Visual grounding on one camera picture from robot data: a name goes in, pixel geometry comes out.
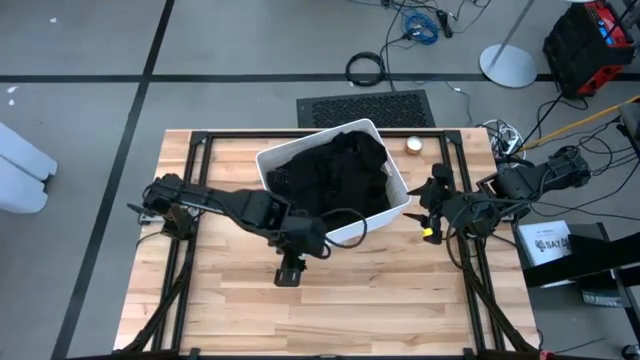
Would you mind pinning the white woven plastic basket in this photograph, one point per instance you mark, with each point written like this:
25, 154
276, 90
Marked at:
395, 185

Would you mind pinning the white printed box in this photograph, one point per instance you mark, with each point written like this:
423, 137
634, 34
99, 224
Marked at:
545, 242

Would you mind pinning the black floor grille mat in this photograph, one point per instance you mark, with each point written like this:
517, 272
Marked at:
370, 107

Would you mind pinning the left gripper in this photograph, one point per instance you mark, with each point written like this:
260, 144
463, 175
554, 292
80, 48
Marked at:
300, 235

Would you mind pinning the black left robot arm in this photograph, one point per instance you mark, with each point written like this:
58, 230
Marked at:
225, 205

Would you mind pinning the black power strip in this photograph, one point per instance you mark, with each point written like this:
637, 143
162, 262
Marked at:
445, 22

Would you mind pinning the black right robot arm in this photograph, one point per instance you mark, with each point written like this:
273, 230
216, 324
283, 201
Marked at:
540, 180

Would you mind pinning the black cart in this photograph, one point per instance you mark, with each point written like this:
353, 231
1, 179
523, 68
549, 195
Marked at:
600, 255

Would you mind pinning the white power strip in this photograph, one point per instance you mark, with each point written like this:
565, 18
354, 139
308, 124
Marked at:
507, 145

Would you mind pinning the white round stand base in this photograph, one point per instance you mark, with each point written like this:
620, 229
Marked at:
507, 67

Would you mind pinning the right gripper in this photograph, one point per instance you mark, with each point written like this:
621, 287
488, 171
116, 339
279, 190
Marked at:
460, 210

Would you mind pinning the beige tape roll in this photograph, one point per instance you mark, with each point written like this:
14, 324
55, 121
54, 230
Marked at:
414, 145

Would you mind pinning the large black garment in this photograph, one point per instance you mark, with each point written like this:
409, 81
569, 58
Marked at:
335, 175

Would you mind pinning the white furniture piece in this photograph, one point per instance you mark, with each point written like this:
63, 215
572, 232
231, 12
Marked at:
20, 170

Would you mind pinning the black and red case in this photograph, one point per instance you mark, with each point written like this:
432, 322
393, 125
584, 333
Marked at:
575, 50

